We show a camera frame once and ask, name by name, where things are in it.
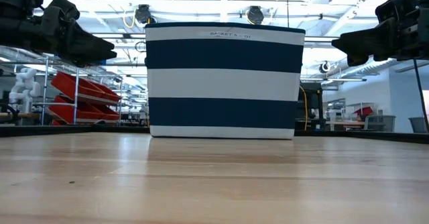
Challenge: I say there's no small hanging cable reel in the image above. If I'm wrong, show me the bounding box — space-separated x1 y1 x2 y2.
318 60 332 74

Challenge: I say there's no navy white striped fabric basket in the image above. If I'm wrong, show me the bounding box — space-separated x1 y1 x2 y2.
144 21 306 140

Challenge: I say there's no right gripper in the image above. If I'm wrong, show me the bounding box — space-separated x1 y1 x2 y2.
331 0 429 67

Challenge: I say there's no yellow hanging cord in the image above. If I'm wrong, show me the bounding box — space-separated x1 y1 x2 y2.
299 85 309 131

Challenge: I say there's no black upright post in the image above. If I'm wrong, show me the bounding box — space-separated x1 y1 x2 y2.
297 82 324 131

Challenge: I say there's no red plastic bin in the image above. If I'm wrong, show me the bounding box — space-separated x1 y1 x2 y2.
48 95 105 123
92 103 121 121
50 71 105 99
89 81 121 103

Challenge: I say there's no red storage box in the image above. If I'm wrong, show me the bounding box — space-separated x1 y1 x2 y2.
353 105 375 117

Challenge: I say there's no metal wire shelf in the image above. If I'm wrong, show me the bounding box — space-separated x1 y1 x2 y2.
32 55 123 126

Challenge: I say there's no grey waste bin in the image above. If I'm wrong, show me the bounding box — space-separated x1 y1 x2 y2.
364 115 397 133
408 116 428 133

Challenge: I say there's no white robot figure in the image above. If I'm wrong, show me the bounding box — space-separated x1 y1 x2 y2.
9 68 41 114

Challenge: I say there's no black cable reel yellow cord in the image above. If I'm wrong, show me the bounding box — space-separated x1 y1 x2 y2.
246 5 265 25
135 4 158 25

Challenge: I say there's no black curved hose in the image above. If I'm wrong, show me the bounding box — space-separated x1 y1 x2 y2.
0 103 20 126

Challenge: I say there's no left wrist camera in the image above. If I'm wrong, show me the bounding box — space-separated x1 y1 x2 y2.
50 0 81 22

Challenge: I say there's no black metal table frame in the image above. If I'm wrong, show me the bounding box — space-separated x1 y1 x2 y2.
0 125 429 145

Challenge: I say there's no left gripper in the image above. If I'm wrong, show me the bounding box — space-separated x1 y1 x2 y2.
0 0 117 68

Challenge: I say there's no grey overhead rail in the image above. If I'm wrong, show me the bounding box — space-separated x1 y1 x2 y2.
90 32 341 41

